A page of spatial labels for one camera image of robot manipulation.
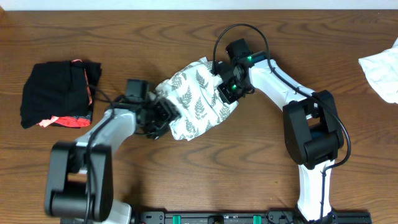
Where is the white fern print garment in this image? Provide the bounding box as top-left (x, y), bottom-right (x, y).
top-left (155, 57), bottom-right (239, 141)

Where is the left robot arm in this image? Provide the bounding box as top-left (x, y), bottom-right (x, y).
top-left (44, 80), bottom-right (180, 223)

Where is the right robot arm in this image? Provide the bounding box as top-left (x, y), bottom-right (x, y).
top-left (215, 39), bottom-right (344, 223)

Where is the folded black and coral garment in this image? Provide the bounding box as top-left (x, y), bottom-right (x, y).
top-left (20, 59), bottom-right (102, 129)

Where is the plain white cloth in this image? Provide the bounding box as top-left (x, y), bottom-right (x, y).
top-left (358, 40), bottom-right (397, 104)

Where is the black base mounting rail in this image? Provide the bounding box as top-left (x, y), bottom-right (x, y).
top-left (129, 210), bottom-right (373, 224)

